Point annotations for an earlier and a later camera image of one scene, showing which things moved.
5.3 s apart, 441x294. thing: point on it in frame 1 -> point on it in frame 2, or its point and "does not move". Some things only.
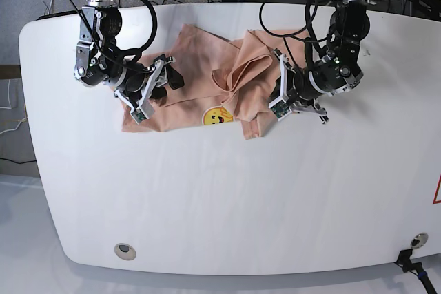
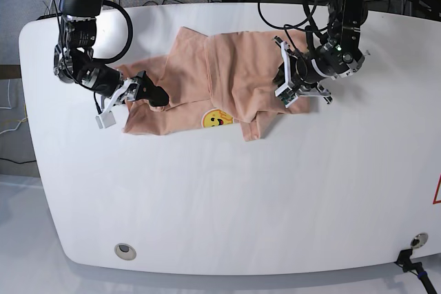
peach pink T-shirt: [202, 78] does not move
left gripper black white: [144, 84] -> [126, 92]
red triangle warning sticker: [436, 195] does not move
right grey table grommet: [419, 240] does not move
